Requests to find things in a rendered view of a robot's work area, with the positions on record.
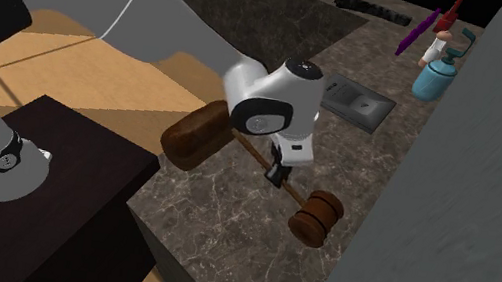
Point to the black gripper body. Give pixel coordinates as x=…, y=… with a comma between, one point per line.
x=278, y=166

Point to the brown wooden gavel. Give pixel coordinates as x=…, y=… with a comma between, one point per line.
x=316, y=216

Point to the brown bread loaf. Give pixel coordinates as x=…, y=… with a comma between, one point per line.
x=197, y=135

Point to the grey flat kitchen scale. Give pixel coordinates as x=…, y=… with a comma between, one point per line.
x=359, y=104

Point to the light blue spray bottle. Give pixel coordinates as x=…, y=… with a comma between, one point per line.
x=435, y=75

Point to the black long flat strip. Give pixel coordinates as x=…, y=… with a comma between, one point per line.
x=373, y=9

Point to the purple stick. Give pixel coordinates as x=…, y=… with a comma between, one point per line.
x=416, y=32

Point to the white coated figurine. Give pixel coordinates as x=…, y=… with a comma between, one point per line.
x=434, y=48

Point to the dark robot stand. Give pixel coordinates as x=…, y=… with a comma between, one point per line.
x=76, y=194

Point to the red tool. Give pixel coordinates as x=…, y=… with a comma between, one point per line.
x=449, y=17

